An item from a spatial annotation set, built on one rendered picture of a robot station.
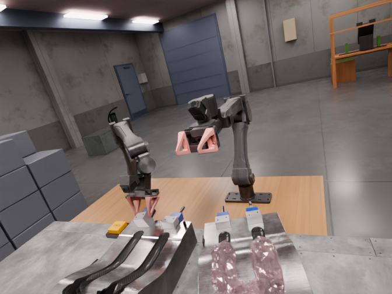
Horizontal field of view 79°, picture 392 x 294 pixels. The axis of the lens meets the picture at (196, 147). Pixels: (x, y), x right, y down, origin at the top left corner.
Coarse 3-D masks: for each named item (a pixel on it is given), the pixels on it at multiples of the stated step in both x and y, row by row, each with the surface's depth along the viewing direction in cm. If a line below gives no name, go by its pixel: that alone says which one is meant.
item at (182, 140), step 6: (180, 132) 67; (180, 138) 65; (186, 138) 68; (180, 144) 64; (186, 144) 67; (192, 144) 69; (198, 144) 68; (204, 144) 67; (186, 150) 67; (192, 150) 69
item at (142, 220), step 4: (144, 208) 94; (140, 212) 90; (144, 212) 88; (136, 216) 88; (140, 216) 87; (144, 216) 86; (148, 216) 88; (152, 216) 90; (136, 220) 87; (140, 220) 86; (144, 220) 86; (148, 220) 87; (152, 220) 89; (136, 224) 88; (140, 224) 88; (144, 224) 87; (148, 224) 87; (152, 224) 89
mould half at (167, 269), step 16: (128, 224) 93; (160, 224) 87; (128, 240) 83; (144, 240) 81; (176, 240) 77; (192, 240) 84; (112, 256) 78; (128, 256) 76; (144, 256) 74; (160, 256) 73; (176, 256) 73; (80, 272) 70; (112, 272) 68; (128, 272) 68; (160, 272) 66; (176, 272) 72; (96, 288) 60; (128, 288) 58; (144, 288) 58; (160, 288) 64
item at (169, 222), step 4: (172, 212) 90; (176, 212) 89; (180, 212) 89; (168, 216) 86; (172, 216) 85; (176, 216) 85; (180, 216) 87; (164, 220) 84; (168, 220) 84; (172, 220) 83; (176, 220) 84; (180, 220) 87; (164, 224) 83; (168, 224) 83; (172, 224) 82; (176, 224) 84; (164, 228) 84; (168, 228) 84; (172, 228) 83
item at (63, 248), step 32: (64, 224) 124; (96, 224) 116; (32, 256) 104; (64, 256) 98; (96, 256) 93; (192, 256) 81; (320, 256) 69; (352, 256) 66; (384, 256) 64; (0, 288) 90; (32, 288) 85; (192, 288) 69; (320, 288) 60; (352, 288) 58; (384, 288) 57
